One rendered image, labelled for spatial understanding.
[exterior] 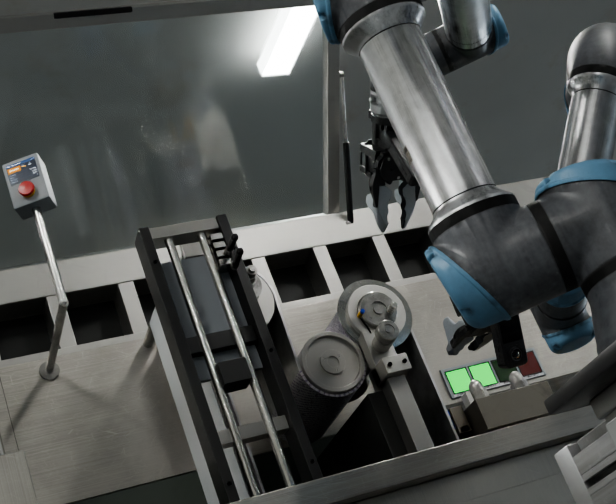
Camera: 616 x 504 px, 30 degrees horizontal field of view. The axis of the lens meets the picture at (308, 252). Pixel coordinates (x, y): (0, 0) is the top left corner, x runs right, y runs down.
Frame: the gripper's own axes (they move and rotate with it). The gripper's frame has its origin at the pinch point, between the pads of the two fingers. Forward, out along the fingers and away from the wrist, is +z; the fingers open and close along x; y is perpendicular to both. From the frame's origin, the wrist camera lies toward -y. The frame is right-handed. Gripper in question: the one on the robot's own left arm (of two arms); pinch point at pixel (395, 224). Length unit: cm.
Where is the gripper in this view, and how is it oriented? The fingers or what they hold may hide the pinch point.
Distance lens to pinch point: 207.8
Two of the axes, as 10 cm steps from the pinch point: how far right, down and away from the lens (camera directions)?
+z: 0.1, 9.3, 3.7
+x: -9.0, 1.7, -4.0
